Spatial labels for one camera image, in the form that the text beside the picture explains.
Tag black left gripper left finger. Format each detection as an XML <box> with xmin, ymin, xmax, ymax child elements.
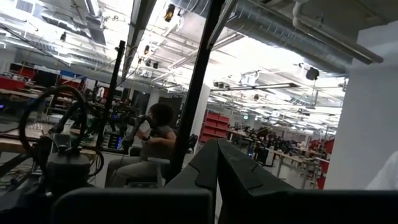
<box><xmin>51</xmin><ymin>138</ymin><xmax>219</xmax><ymax>224</ymax></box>

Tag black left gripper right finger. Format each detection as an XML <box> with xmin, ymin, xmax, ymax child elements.
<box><xmin>217</xmin><ymin>139</ymin><xmax>398</xmax><ymax>224</ymax></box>

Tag person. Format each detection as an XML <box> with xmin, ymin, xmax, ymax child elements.
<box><xmin>104</xmin><ymin>102</ymin><xmax>178</xmax><ymax>189</ymax></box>

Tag black pole stand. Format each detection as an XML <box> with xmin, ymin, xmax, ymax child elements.
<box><xmin>95</xmin><ymin>40</ymin><xmax>127</xmax><ymax>149</ymax></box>

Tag large silver ceiling duct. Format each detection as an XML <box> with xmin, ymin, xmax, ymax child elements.
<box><xmin>174</xmin><ymin>0</ymin><xmax>355</xmax><ymax>74</ymax></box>

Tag hanging amber lamp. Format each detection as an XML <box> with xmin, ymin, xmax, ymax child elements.
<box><xmin>164</xmin><ymin>2</ymin><xmax>175</xmax><ymax>23</ymax></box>

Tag red storage cabinet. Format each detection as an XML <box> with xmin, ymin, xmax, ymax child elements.
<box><xmin>200</xmin><ymin>111</ymin><xmax>231</xmax><ymax>144</ymax></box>

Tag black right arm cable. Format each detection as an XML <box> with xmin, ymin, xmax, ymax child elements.
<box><xmin>17</xmin><ymin>85</ymin><xmax>88</xmax><ymax>163</ymax></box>

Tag white ceiling pipe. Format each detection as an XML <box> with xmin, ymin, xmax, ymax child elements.
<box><xmin>292</xmin><ymin>0</ymin><xmax>385</xmax><ymax>65</ymax></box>

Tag red storage bins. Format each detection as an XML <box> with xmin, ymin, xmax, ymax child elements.
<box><xmin>0</xmin><ymin>76</ymin><xmax>27</xmax><ymax>91</ymax></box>

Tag long ceiling light bar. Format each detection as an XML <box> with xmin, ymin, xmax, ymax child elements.
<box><xmin>210</xmin><ymin>82</ymin><xmax>301</xmax><ymax>93</ymax></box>

